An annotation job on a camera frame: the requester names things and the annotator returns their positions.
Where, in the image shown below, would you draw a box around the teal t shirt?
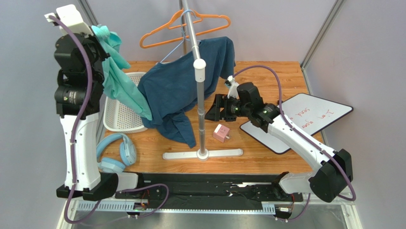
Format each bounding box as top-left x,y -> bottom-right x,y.
91,25 -> 152,121

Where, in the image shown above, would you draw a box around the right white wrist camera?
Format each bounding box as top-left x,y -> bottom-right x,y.
224,75 -> 239,99

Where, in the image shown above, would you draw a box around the light blue wire hanger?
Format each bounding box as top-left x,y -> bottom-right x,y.
158,9 -> 201,65

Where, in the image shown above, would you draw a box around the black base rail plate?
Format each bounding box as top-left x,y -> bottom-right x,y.
115,173 -> 304,210

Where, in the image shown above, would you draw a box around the purple cable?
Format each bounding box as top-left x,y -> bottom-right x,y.
47,15 -> 102,225
233,65 -> 356,202

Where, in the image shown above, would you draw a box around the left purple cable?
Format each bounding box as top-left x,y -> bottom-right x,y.
47,15 -> 102,225

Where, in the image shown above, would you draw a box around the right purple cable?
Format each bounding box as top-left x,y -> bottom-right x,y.
233,65 -> 356,202

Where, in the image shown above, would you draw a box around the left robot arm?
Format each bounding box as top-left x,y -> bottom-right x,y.
54,33 -> 138,201

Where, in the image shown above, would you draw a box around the white perforated plastic basket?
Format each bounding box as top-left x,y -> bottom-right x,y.
103,72 -> 147,134

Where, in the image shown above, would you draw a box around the light blue headphones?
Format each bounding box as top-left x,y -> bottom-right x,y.
96,133 -> 137,173

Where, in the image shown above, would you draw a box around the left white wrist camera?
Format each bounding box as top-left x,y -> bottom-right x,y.
44,4 -> 94,36

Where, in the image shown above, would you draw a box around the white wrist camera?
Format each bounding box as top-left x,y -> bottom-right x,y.
44,4 -> 94,36
224,75 -> 239,99

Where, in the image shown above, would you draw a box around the white dry erase board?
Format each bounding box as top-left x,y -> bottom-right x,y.
240,93 -> 354,155

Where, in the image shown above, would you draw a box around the pink power adapter cube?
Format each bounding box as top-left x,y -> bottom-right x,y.
213,124 -> 230,143

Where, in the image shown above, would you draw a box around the dark blue t shirt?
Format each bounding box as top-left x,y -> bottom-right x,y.
138,37 -> 235,148

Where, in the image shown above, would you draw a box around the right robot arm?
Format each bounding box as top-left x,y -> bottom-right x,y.
205,82 -> 356,203

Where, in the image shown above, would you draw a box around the silver clothes rack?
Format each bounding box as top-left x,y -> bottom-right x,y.
162,0 -> 243,161

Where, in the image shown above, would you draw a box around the orange plastic hanger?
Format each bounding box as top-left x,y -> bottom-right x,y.
139,9 -> 232,50

